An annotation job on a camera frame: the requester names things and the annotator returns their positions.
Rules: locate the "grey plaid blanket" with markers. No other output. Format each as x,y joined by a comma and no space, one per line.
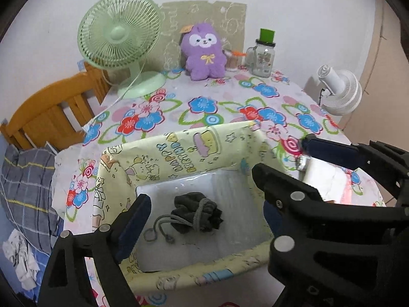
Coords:
25,192

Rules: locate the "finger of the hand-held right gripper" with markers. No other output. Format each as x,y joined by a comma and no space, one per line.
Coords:
329,152

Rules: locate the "white desk fan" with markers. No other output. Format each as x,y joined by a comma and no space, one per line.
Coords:
342,92

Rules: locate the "yellow printed storage box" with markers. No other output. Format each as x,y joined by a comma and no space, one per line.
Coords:
179,153

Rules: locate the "white plastic bag roll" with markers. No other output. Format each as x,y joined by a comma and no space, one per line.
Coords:
319,179

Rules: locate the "beige printed cardboard sheet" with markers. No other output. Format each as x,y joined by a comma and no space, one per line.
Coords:
230,19

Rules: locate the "floral tablecloth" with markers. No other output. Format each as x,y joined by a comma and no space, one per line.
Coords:
198,108

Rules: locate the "white crumpled cloth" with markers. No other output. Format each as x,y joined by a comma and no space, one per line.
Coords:
22,259

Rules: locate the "cotton swab container orange lid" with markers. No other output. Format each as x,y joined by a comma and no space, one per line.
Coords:
231,62

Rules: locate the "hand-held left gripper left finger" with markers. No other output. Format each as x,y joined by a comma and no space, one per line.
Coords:
134,227

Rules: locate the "green desk fan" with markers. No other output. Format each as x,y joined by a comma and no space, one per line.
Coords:
118,33

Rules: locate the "wooden chair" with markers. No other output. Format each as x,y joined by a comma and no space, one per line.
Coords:
41,115

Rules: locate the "glass mug jar green lid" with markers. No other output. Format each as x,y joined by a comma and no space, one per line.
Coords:
263,60

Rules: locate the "purple plush toy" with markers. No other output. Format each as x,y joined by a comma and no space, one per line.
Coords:
204,60

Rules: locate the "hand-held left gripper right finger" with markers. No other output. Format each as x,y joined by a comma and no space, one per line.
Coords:
271,220

